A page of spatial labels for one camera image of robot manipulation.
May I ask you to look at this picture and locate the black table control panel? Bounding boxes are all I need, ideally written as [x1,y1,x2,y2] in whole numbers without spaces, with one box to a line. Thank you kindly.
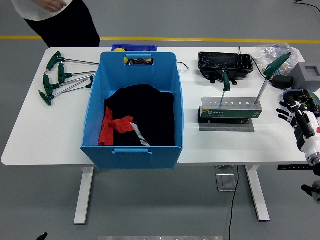
[277,164,315,171]

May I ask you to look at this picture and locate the robot right hand white shell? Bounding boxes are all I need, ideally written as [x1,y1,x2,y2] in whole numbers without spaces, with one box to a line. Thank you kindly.
[276,96,320,163]

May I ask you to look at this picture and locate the silver carabiner clip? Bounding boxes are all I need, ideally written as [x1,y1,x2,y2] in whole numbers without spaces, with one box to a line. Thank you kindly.
[176,61,190,74]

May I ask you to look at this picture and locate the metal SATA wrench holder stand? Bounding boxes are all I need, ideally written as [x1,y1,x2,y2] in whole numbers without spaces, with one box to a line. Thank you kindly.
[197,96,263,132]

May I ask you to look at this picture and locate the small green T-handle hex wrench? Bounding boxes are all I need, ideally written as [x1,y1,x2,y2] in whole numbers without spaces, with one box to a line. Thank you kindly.
[219,69,231,107]

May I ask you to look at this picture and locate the large blue plastic storage box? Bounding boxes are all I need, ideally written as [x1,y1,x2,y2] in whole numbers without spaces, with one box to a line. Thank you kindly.
[80,51,185,170]

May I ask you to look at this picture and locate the clear plastic bag of parts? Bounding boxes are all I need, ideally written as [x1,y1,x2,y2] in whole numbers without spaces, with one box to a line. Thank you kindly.
[254,43,300,76]

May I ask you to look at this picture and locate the grey box with foam insert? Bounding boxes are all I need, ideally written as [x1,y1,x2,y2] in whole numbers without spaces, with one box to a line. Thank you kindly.
[288,62,320,91]

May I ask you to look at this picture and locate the white table leg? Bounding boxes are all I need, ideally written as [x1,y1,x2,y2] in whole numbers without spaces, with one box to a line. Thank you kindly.
[73,166,95,226]
[244,164,271,222]

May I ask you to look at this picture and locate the black power adapter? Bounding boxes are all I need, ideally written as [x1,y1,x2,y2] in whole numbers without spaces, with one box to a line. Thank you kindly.
[271,75,294,90]

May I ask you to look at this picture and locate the black cable on floor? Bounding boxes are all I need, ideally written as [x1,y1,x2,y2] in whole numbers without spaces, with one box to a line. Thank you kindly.
[293,0,320,13]

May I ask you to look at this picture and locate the light blue bowl of parts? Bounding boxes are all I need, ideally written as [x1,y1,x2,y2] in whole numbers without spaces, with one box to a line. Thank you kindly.
[282,88,320,118]

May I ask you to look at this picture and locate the thin black adapter cable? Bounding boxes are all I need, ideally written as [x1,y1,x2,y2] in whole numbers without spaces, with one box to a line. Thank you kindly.
[238,46,274,81]

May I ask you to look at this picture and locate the large green T-handle hex wrench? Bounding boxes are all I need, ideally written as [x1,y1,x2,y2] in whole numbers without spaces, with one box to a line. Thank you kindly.
[254,52,293,106]

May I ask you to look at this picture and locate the metal floor outlet plate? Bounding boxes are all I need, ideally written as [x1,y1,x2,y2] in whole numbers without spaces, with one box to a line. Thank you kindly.
[215,173,238,193]

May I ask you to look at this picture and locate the small dark blue parts bin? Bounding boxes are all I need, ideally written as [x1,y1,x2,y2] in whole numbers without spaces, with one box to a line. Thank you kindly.
[111,43,159,53]

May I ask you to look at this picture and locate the black and red clothing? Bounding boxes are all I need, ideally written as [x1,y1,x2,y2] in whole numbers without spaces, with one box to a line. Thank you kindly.
[98,83,176,147]

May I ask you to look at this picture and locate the black plastic tray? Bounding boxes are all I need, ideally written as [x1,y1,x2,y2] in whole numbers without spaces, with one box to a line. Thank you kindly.
[197,51,255,86]

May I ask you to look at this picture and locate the person's right hand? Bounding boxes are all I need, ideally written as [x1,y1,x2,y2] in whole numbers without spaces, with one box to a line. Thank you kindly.
[34,0,68,13]

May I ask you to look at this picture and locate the person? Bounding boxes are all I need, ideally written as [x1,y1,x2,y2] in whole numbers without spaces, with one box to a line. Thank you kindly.
[11,0,101,48]

